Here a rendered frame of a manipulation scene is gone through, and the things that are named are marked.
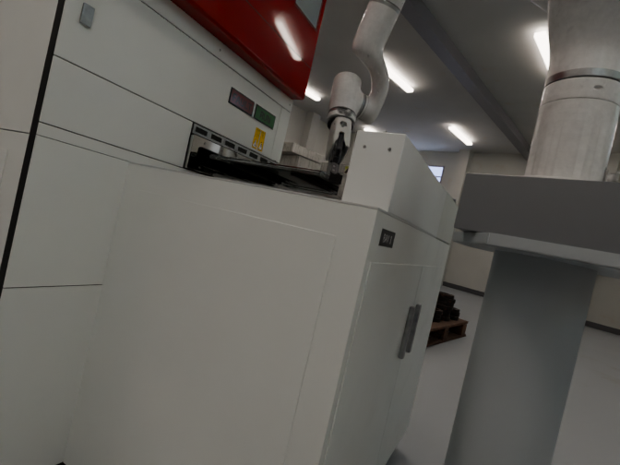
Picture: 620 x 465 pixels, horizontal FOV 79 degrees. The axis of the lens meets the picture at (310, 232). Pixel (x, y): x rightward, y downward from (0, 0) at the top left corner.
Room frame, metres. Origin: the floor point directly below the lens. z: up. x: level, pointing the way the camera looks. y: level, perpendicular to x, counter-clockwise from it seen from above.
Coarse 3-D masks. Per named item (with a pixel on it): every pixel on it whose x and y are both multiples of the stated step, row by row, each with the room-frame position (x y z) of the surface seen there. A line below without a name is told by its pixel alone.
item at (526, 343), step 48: (480, 240) 0.62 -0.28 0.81; (528, 240) 0.56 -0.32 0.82; (528, 288) 0.62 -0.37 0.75; (576, 288) 0.60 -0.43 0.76; (480, 336) 0.67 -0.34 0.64; (528, 336) 0.61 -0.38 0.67; (576, 336) 0.61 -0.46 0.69; (480, 384) 0.65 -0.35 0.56; (528, 384) 0.60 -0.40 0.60; (480, 432) 0.63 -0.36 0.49; (528, 432) 0.60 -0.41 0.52
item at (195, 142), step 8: (192, 136) 1.03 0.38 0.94; (192, 144) 1.03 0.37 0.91; (200, 144) 1.06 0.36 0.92; (208, 144) 1.08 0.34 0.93; (216, 144) 1.11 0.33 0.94; (192, 152) 1.04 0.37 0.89; (216, 152) 1.12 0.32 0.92; (224, 152) 1.15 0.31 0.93; (232, 152) 1.18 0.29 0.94; (192, 160) 1.04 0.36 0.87; (192, 168) 1.05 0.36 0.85; (200, 168) 1.07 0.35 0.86; (208, 168) 1.10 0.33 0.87; (216, 176) 1.14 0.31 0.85; (224, 176) 1.17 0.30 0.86; (232, 176) 1.20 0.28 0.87
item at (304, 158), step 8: (288, 144) 7.17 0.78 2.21; (296, 144) 7.14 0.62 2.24; (288, 152) 7.26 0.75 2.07; (296, 152) 7.17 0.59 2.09; (304, 152) 7.33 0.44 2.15; (312, 152) 7.48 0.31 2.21; (280, 160) 7.62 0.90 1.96; (288, 160) 7.47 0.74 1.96; (296, 160) 7.31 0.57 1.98; (304, 160) 7.41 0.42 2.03; (312, 160) 7.51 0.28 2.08; (320, 160) 7.68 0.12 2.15; (312, 168) 7.60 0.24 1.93
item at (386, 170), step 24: (360, 144) 0.69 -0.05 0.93; (384, 144) 0.67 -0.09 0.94; (408, 144) 0.68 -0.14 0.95; (360, 168) 0.69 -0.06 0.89; (384, 168) 0.67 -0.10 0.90; (408, 168) 0.71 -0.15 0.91; (360, 192) 0.68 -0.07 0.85; (384, 192) 0.66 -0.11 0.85; (408, 192) 0.74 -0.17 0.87; (432, 192) 0.95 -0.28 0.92; (408, 216) 0.78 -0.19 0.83; (432, 216) 1.01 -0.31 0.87
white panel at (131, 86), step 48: (96, 0) 0.76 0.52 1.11; (144, 0) 0.85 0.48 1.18; (48, 48) 0.72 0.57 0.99; (96, 48) 0.78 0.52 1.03; (144, 48) 0.87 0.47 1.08; (192, 48) 0.98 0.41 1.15; (48, 96) 0.72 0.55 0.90; (96, 96) 0.80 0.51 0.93; (144, 96) 0.89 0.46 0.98; (192, 96) 1.01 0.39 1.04; (96, 144) 0.82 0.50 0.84; (144, 144) 0.92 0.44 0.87; (240, 144) 1.22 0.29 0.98
